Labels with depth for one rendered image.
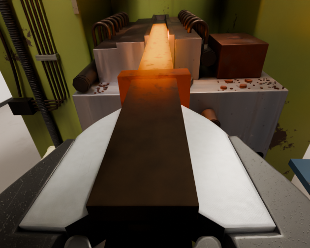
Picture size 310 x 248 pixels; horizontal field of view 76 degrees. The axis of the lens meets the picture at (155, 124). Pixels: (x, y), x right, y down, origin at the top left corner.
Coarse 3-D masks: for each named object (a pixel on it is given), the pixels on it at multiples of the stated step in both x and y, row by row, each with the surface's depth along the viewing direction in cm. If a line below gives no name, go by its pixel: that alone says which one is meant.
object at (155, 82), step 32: (160, 32) 31; (160, 64) 16; (128, 96) 10; (160, 96) 10; (128, 128) 8; (160, 128) 8; (128, 160) 6; (160, 160) 6; (96, 192) 5; (128, 192) 5; (160, 192) 5; (192, 192) 5; (128, 224) 5; (160, 224) 5
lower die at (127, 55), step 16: (128, 32) 45; (144, 32) 44; (176, 32) 41; (192, 32) 41; (96, 48) 37; (112, 48) 37; (128, 48) 37; (144, 48) 37; (176, 48) 36; (192, 48) 36; (96, 64) 38; (112, 64) 38; (128, 64) 38; (176, 64) 38; (192, 64) 38; (112, 80) 40
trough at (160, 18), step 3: (156, 15) 69; (159, 15) 69; (162, 15) 69; (165, 15) 67; (156, 18) 69; (159, 18) 69; (162, 18) 69; (165, 18) 64; (156, 21) 66; (159, 21) 65; (162, 21) 65; (165, 21) 61; (168, 33) 37; (168, 36) 36
